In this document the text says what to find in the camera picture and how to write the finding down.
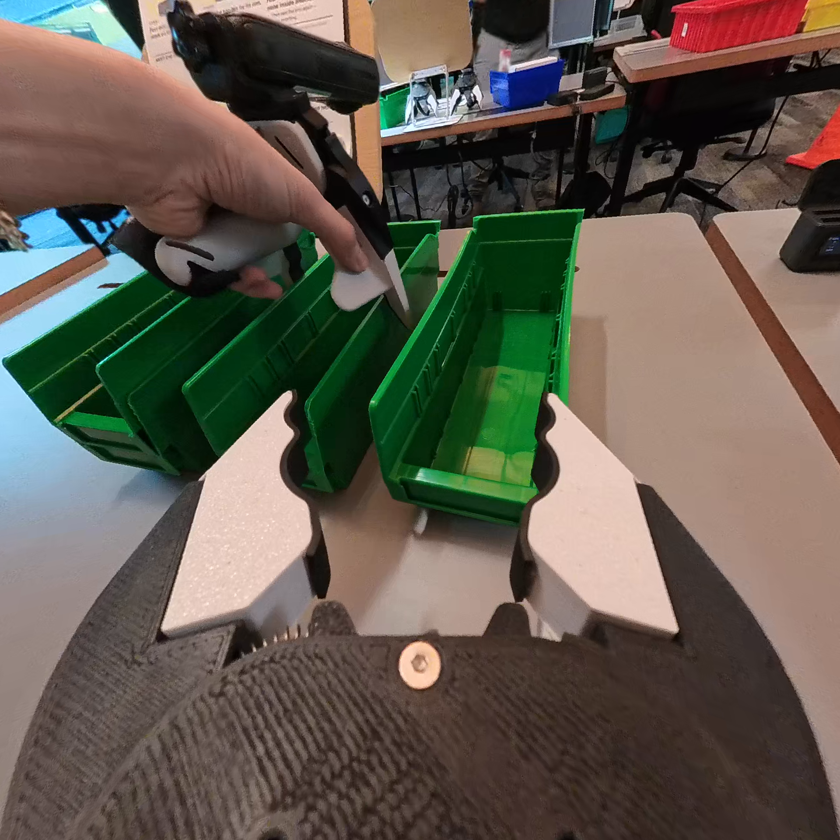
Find clear acrylic stand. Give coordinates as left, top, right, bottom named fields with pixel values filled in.
left=407, top=69, right=455, bottom=124

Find small green box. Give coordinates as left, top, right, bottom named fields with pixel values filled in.
left=378, top=85, right=414, bottom=130

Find blue plastic bin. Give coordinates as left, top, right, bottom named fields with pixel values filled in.
left=489, top=58, right=567, bottom=110

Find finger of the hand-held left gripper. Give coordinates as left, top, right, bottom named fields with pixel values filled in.
left=330, top=249, right=413, bottom=328

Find black office chair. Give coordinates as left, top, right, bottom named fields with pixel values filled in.
left=56, top=203, right=129, bottom=256
left=640, top=62, right=778, bottom=212

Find wooden sign board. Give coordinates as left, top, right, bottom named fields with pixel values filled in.
left=138, top=0, right=385, bottom=198

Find black label printer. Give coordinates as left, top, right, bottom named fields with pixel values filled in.
left=779, top=159, right=840, bottom=274

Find green plastic bin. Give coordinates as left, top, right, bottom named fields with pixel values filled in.
left=2, top=266, right=198, bottom=476
left=96, top=252, right=329, bottom=473
left=182, top=220, right=442, bottom=494
left=369, top=209, right=585, bottom=527

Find teal bag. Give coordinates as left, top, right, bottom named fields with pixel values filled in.
left=594, top=105, right=632, bottom=147

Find beaded bracelet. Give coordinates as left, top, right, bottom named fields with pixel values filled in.
left=0, top=203, right=32, bottom=253

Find beige rounded board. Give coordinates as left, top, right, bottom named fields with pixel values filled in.
left=371, top=0, right=475, bottom=84

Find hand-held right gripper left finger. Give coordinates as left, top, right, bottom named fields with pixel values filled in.
left=160, top=391, right=330, bottom=642

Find red plastic basket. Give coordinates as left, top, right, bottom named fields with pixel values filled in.
left=669, top=0, right=809, bottom=53

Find computer monitor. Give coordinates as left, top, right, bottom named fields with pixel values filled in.
left=546, top=0, right=616, bottom=49

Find wooden-edged table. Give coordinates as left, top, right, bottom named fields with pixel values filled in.
left=612, top=29, right=840, bottom=217
left=379, top=88, right=629, bottom=221

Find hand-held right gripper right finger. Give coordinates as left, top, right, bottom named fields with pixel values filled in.
left=509, top=392, right=681, bottom=641

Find person's left hand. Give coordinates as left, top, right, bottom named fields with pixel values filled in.
left=0, top=18, right=371, bottom=301

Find orange traffic cone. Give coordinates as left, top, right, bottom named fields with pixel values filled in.
left=785, top=105, right=840, bottom=170

